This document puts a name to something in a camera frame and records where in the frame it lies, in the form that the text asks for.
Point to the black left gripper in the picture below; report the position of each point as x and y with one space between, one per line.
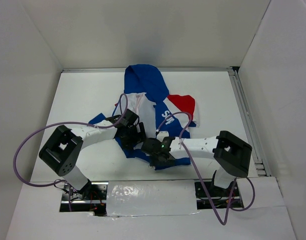
139 136

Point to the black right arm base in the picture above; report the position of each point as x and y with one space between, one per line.
218 195

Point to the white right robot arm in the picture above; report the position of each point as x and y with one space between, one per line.
229 151

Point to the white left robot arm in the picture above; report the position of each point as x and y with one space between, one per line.
62 149

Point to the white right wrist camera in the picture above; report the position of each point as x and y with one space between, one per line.
160 135

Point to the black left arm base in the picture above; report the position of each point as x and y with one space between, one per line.
94 201

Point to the white taped panel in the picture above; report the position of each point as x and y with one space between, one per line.
151 198

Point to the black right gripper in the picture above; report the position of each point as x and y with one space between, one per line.
154 160

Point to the blue white red jacket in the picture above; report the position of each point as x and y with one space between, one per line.
149 97

